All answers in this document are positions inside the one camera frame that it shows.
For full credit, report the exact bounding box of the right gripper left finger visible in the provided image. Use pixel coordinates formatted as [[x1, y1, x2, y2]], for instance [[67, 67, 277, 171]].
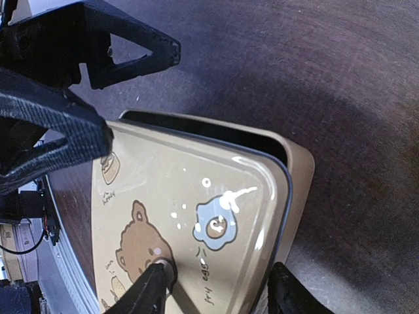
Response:
[[103, 260, 177, 313]]

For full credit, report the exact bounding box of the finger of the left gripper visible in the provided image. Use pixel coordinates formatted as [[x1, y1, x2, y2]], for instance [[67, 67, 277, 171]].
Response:
[[82, 1, 181, 90]]

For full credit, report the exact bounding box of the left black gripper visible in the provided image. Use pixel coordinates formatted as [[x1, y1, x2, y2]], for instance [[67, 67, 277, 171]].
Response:
[[1, 1, 114, 194]]

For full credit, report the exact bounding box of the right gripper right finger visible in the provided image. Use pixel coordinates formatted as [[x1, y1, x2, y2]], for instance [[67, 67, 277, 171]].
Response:
[[268, 262, 333, 314]]

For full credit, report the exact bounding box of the bear print tin lid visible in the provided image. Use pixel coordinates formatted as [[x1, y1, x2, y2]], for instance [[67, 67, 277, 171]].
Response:
[[91, 122, 288, 313]]

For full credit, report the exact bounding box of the beige rectangular tin box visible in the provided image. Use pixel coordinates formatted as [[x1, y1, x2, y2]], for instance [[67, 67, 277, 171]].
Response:
[[118, 110, 315, 275]]

